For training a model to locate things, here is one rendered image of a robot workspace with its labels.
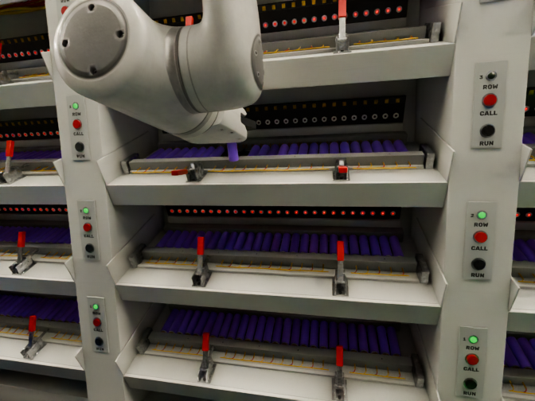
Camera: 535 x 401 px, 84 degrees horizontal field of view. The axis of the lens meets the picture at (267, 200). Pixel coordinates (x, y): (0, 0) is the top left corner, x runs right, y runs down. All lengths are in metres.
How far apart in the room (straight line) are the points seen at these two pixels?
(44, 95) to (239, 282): 0.54
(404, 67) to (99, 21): 0.42
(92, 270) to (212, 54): 0.55
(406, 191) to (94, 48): 0.44
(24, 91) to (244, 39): 0.59
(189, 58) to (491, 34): 0.44
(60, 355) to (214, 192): 0.55
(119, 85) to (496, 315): 0.59
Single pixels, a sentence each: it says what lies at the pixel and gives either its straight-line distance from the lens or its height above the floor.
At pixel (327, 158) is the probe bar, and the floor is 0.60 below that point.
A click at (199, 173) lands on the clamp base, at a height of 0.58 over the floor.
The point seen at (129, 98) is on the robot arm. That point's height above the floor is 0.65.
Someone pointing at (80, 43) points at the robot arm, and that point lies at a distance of 0.29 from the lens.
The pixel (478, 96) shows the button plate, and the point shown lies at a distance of 0.55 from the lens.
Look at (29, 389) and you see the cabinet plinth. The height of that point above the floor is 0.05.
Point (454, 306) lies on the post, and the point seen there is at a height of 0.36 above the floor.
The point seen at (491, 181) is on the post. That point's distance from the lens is 0.56.
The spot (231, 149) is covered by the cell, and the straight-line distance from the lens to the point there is 0.55.
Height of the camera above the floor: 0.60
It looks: 7 degrees down
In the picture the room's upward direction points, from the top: 1 degrees counter-clockwise
